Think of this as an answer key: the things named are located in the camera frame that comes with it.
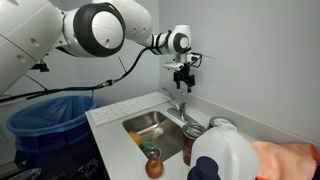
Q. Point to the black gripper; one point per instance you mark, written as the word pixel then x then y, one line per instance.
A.
pixel 184 75

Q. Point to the chrome tap faucet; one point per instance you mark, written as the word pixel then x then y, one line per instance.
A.
pixel 180 108

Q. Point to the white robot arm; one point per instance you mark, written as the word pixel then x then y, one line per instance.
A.
pixel 33 30

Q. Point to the stainless steel sink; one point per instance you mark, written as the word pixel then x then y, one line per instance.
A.
pixel 156 131

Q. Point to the red soda can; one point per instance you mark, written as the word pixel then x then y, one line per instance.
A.
pixel 190 143

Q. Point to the white tile pattern mat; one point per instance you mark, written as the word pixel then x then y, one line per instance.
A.
pixel 123 108

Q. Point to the green toy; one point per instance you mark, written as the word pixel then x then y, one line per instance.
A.
pixel 146 145

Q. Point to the orange toy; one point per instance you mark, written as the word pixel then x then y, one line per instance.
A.
pixel 135 137

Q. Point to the translucent white plastic jug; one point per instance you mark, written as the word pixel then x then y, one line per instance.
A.
pixel 226 153

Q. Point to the navy blue bottle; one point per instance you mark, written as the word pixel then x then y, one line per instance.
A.
pixel 204 170

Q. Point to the red apple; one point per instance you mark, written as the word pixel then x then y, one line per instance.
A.
pixel 154 168

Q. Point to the orange cloth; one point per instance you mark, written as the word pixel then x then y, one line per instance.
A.
pixel 286 160

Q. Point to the blue plastic bin liner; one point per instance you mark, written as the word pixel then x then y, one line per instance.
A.
pixel 50 113

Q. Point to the dark blue recycling bin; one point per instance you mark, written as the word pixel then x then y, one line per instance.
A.
pixel 56 153

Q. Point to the crumpled grey plastic sheet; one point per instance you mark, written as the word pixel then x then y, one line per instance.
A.
pixel 26 174

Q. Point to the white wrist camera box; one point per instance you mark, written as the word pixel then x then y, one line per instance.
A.
pixel 172 66

